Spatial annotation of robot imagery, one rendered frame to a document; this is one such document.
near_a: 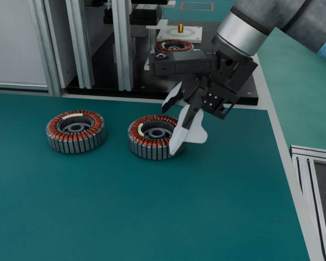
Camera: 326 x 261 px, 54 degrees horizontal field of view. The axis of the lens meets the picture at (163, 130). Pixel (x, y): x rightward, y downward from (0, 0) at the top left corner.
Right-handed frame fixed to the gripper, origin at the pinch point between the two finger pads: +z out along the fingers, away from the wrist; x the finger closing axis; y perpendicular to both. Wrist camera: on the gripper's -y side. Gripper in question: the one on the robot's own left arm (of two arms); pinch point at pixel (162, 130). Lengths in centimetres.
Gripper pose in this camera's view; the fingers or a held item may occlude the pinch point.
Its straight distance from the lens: 61.3
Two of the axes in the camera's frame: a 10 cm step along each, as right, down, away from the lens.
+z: -5.0, 7.5, 4.5
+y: 8.6, 3.6, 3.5
